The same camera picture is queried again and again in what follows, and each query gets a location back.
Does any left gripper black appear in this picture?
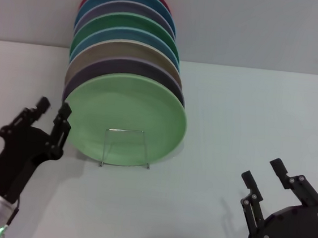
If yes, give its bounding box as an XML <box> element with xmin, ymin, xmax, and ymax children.
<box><xmin>0</xmin><ymin>92</ymin><xmax>75</xmax><ymax>208</ymax></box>

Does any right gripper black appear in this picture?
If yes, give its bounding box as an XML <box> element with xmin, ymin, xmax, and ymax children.
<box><xmin>234</xmin><ymin>155</ymin><xmax>318</xmax><ymax>238</ymax></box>

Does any light green plate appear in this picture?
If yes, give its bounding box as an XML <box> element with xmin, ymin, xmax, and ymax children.
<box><xmin>57</xmin><ymin>68</ymin><xmax>192</xmax><ymax>173</ymax></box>

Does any lavender plate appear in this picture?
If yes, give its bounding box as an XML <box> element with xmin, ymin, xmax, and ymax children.
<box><xmin>61</xmin><ymin>51</ymin><xmax>190</xmax><ymax>114</ymax></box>

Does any beige plate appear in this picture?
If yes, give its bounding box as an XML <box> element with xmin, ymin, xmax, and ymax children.
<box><xmin>65</xmin><ymin>36</ymin><xmax>187</xmax><ymax>97</ymax></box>

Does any light blue plate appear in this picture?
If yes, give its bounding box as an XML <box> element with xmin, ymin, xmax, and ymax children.
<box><xmin>68</xmin><ymin>21</ymin><xmax>184</xmax><ymax>74</ymax></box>

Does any dark green plate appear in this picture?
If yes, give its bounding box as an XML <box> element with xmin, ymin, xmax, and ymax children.
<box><xmin>70</xmin><ymin>7</ymin><xmax>184</xmax><ymax>63</ymax></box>

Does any grey purple plate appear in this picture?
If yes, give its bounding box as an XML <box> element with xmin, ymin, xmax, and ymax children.
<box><xmin>73</xmin><ymin>0</ymin><xmax>180</xmax><ymax>42</ymax></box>

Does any metal wire plate rack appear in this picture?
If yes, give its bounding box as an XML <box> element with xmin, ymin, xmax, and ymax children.
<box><xmin>98</xmin><ymin>126</ymin><xmax>155</xmax><ymax>172</ymax></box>

